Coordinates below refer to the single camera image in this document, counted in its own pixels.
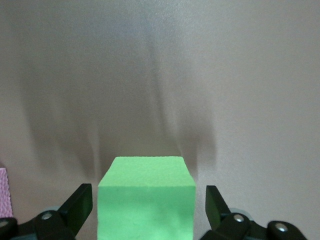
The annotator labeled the pink foam block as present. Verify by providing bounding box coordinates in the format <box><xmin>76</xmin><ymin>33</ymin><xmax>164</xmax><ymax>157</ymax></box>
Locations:
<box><xmin>0</xmin><ymin>167</ymin><xmax>13</xmax><ymax>219</ymax></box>

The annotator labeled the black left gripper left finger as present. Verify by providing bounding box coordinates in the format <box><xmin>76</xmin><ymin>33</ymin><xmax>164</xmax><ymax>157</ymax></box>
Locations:
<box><xmin>0</xmin><ymin>183</ymin><xmax>93</xmax><ymax>240</ymax></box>

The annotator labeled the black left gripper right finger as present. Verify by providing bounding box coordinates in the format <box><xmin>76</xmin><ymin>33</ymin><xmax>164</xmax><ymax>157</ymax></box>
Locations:
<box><xmin>202</xmin><ymin>185</ymin><xmax>308</xmax><ymax>240</ymax></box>

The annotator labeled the green foam block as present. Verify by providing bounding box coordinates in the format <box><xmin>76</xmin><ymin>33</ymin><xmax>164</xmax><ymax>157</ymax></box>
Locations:
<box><xmin>96</xmin><ymin>156</ymin><xmax>196</xmax><ymax>240</ymax></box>

